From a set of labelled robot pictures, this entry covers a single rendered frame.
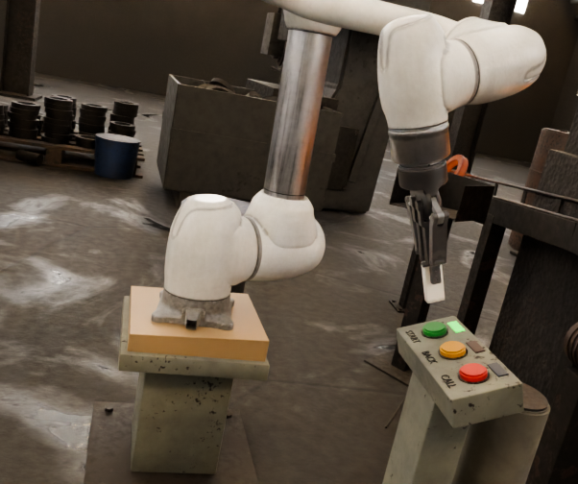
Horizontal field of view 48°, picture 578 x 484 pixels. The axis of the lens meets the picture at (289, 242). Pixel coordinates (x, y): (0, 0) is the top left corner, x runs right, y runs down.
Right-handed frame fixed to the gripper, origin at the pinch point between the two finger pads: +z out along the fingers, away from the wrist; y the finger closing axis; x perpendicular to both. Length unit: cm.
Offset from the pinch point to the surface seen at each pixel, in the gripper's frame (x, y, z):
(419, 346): 4.5, -3.1, 9.4
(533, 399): -13.8, -5.3, 23.3
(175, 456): 53, 37, 47
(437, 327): 0.2, -0.5, 8.3
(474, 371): 0.5, -15.3, 8.4
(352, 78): -82, 348, -1
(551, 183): -80, 101, 21
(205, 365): 41, 31, 22
